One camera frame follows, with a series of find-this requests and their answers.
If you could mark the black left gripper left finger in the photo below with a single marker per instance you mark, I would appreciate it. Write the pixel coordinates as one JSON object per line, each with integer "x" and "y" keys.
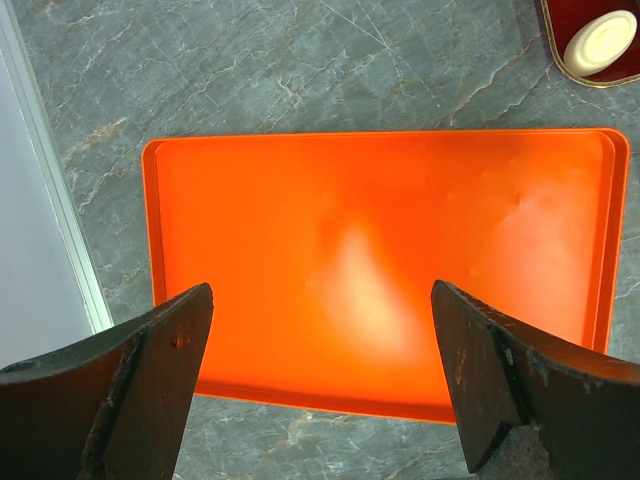
{"x": 111, "y": 406}

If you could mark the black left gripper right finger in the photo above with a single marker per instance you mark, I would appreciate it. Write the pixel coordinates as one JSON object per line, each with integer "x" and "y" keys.
{"x": 530, "y": 405}

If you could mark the orange box lid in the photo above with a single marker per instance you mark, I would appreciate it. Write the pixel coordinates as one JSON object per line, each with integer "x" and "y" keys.
{"x": 321, "y": 250}

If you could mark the dark red lacquer tray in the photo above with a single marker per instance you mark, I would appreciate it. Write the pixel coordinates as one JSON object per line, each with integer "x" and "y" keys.
{"x": 564, "y": 18}

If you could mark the white round chocolate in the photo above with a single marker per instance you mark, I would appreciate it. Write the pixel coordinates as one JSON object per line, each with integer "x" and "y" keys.
{"x": 600, "y": 43}

